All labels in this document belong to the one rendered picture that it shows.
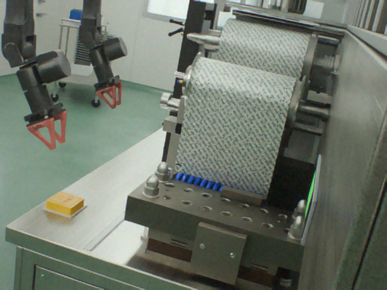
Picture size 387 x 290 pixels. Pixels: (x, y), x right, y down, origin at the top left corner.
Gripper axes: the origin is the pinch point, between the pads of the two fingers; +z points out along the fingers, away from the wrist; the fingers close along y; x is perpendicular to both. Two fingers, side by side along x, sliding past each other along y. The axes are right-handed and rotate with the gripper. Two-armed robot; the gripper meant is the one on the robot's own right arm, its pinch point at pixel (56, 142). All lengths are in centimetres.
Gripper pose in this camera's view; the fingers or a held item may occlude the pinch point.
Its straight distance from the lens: 126.2
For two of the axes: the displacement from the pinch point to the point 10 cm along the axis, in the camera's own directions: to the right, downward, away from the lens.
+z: 3.3, 9.2, 2.1
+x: -9.3, 2.8, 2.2
